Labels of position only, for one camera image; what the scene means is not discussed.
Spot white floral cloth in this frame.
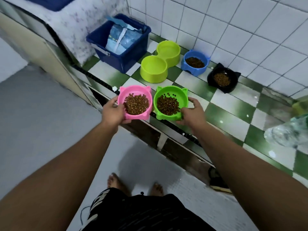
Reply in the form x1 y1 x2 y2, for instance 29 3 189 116
2 0 130 66

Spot person's foot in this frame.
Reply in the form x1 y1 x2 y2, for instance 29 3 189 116
151 182 165 197
107 173 130 195

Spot open wooden cupboard door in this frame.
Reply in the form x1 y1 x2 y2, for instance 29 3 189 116
208 166 233 194

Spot green cat bowl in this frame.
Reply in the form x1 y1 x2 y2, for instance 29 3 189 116
153 85 189 121

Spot person's left hand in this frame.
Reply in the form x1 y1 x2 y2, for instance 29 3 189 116
101 96 132 133

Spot black shorts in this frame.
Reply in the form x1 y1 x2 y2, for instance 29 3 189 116
81 187 216 231

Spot person's right hand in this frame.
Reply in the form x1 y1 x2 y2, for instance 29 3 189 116
176 97 208 137

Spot blue box lid with handle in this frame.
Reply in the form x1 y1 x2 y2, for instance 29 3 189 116
20 0 77 12

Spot person's right foot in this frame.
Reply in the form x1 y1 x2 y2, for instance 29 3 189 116
151 182 165 197

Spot beige cupboard door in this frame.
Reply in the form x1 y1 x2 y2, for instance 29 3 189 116
0 12 95 106

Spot thin black cable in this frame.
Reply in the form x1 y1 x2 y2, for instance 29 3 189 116
80 206 92 225

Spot black cat bowl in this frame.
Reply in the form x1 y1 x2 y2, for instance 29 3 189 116
207 63 241 94

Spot pink cat-ear bowl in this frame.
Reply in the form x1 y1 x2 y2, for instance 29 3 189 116
117 85 153 120

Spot checkered tiled counter base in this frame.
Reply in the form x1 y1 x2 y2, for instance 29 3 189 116
0 0 233 190

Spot yellow-green liquid bottle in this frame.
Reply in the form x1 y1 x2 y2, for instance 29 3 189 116
292 98 308 116

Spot blue pet food bag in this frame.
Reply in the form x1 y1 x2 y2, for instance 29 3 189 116
105 16 143 55

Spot yellow-green double pet bowl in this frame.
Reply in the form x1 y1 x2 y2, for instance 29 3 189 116
140 40 181 84

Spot person's left forearm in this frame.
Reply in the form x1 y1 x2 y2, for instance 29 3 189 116
0 122 119 231

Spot blue cat bowl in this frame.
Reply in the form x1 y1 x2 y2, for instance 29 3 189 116
181 49 210 77

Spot clear plastic water bottle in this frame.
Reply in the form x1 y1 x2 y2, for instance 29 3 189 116
264 115 308 148

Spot person's right forearm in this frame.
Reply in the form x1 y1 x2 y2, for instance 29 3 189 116
195 122 308 231

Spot person's left foot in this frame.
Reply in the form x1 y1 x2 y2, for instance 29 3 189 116
107 173 130 195

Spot blue lidded storage box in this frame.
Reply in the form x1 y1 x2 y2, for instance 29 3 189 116
86 13 152 74

